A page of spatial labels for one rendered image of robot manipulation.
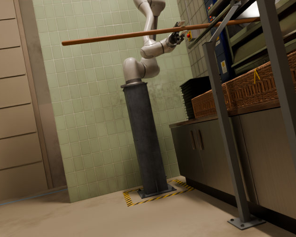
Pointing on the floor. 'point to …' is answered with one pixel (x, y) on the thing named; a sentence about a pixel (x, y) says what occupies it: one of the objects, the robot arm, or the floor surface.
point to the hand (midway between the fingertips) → (182, 27)
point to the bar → (268, 24)
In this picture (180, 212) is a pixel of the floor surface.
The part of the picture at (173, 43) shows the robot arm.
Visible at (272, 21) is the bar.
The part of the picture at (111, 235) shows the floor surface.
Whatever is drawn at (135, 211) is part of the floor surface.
